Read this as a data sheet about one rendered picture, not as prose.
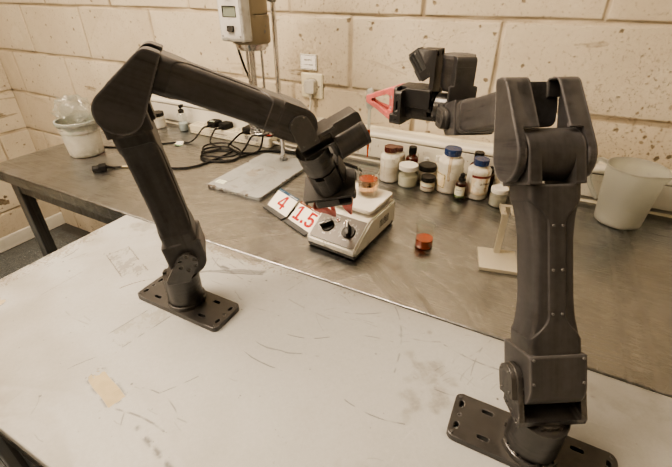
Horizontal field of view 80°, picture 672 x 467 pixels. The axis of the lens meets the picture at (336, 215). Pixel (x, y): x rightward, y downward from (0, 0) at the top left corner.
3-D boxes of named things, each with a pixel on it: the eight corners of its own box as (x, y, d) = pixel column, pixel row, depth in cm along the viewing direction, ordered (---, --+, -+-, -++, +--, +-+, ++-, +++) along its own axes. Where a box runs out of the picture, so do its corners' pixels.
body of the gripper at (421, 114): (392, 90, 76) (429, 94, 72) (413, 82, 83) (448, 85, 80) (390, 124, 79) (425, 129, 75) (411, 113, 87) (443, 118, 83)
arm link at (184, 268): (195, 226, 74) (163, 231, 73) (196, 253, 67) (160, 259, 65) (201, 254, 77) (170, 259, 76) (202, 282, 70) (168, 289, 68)
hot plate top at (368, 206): (370, 216, 89) (370, 212, 88) (326, 202, 94) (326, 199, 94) (394, 195, 98) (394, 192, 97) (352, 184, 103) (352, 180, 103)
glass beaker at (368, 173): (365, 188, 100) (366, 158, 96) (383, 195, 97) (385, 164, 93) (350, 196, 96) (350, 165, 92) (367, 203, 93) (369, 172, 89)
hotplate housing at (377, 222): (354, 262, 87) (355, 232, 83) (306, 244, 93) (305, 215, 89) (398, 219, 103) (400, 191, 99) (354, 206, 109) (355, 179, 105)
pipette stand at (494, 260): (518, 275, 83) (533, 223, 77) (478, 269, 85) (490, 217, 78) (513, 254, 90) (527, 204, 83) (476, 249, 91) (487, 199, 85)
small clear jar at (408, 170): (403, 178, 125) (405, 159, 122) (420, 183, 122) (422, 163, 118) (393, 184, 121) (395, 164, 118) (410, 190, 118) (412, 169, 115)
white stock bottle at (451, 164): (460, 185, 120) (467, 145, 114) (458, 196, 115) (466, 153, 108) (436, 182, 122) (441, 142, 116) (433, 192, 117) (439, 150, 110)
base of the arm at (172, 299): (156, 246, 79) (125, 265, 73) (236, 275, 71) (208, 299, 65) (165, 277, 83) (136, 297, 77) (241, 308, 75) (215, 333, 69)
